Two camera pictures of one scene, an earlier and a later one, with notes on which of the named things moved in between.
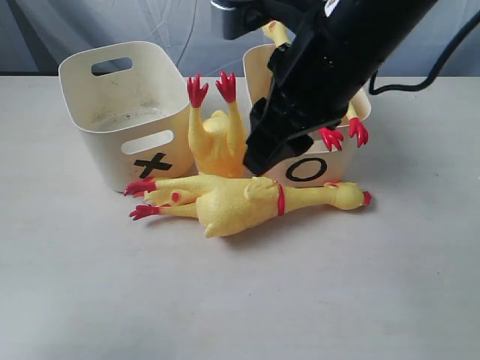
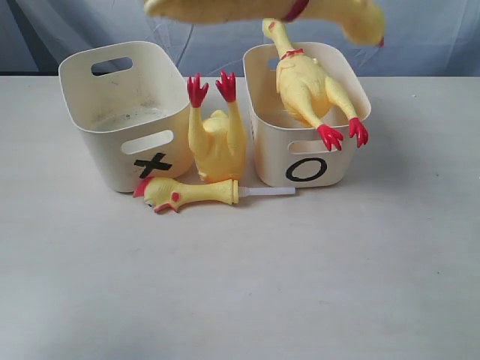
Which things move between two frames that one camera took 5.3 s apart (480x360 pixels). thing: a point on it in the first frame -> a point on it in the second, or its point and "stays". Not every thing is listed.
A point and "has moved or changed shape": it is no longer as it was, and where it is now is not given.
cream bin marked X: [130, 103] stays
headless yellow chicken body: [219, 142] stays
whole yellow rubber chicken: [230, 205] has moved or changed shape
